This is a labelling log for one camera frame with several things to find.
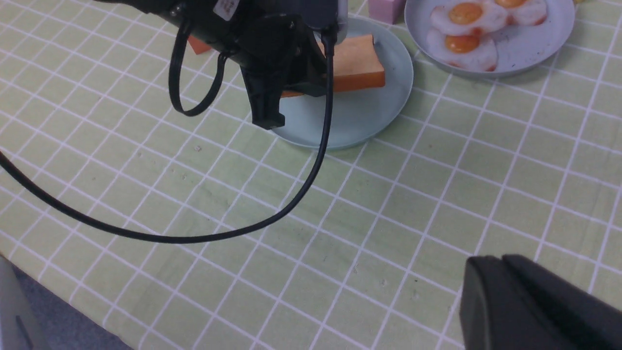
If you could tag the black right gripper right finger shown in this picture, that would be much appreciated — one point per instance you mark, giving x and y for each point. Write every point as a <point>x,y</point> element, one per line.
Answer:
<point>586,321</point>

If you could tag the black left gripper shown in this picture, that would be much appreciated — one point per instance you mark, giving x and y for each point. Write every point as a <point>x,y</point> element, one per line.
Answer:
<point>273,41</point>

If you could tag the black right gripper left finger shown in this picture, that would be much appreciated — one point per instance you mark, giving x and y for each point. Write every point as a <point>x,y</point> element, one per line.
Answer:
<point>497,313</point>

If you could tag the toast slice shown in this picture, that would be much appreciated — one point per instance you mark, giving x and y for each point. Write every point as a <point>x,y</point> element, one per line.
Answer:
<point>356,65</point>

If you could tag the fried egg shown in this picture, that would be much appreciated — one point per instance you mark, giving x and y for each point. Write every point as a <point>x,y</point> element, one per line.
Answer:
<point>469,17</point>
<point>465,52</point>
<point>524,12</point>

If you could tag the salmon red cube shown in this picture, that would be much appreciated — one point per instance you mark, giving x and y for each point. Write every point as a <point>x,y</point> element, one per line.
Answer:
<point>198,46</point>

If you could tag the teal centre plate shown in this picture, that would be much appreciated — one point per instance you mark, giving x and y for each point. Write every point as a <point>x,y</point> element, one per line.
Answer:
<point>357,115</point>

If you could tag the pink cube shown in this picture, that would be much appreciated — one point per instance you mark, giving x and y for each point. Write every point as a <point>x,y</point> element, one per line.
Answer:
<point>386,11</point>

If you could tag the grey egg plate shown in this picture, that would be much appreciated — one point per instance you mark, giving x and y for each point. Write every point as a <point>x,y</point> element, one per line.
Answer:
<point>519,48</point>

